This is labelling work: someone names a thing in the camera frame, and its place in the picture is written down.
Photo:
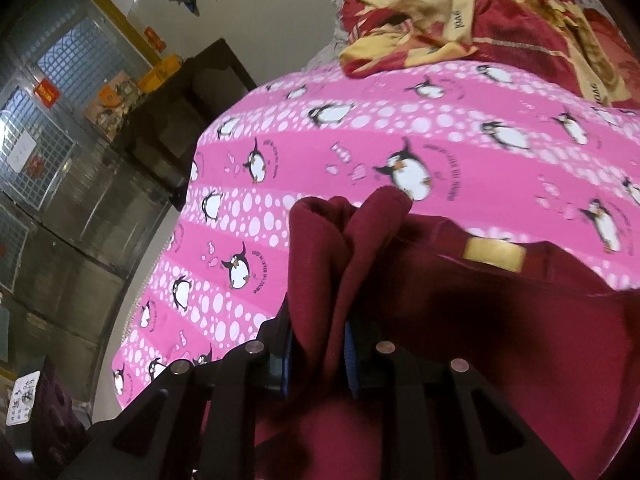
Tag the yellow box on desk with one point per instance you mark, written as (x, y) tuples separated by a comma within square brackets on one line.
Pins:
[(160, 73)]

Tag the pink penguin bedspread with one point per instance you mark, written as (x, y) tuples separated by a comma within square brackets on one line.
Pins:
[(500, 151)]

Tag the red yellow floral blanket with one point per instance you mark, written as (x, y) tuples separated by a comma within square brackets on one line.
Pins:
[(559, 41)]

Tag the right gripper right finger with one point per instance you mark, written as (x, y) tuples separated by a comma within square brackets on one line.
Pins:
[(441, 419)]

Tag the dark wooden desk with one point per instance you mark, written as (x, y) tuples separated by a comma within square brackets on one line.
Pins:
[(160, 134)]

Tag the left forearm magenta sleeve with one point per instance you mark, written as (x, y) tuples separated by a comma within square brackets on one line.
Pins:
[(57, 436)]

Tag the metal security door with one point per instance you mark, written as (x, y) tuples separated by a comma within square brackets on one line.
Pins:
[(76, 217)]

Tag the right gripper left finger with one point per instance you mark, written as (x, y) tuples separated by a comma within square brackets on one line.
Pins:
[(194, 421)]

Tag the maroon sweater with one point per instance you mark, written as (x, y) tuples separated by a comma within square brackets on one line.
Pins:
[(556, 342)]

